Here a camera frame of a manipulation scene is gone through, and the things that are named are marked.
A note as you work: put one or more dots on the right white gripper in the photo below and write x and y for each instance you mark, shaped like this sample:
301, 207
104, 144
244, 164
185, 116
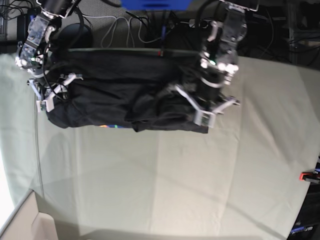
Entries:
45, 96

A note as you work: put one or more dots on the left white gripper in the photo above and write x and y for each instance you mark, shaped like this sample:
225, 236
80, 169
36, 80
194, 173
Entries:
191, 105

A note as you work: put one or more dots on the black t-shirt with colourful print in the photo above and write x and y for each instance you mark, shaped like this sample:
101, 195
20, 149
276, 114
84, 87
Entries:
118, 88

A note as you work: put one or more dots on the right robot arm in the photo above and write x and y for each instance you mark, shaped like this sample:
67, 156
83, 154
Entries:
33, 54

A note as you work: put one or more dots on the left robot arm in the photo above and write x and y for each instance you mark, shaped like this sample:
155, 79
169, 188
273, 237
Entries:
217, 59

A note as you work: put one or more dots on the black round stool base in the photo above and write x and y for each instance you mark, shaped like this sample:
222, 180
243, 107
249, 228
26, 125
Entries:
69, 36

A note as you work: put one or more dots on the light green table cloth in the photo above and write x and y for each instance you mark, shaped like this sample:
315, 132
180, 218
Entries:
240, 181

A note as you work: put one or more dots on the red black clamp centre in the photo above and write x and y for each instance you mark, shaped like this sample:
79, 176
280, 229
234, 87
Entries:
162, 41

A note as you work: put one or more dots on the red black clamp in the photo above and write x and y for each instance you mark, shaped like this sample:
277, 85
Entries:
313, 176
162, 41

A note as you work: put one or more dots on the blue plastic box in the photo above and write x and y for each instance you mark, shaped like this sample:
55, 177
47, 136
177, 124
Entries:
157, 5

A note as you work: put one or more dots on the red black clamp right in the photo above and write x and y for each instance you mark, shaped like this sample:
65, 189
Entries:
313, 176

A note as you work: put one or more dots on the beige cardboard box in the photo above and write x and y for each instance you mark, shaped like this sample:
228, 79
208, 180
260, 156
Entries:
27, 223

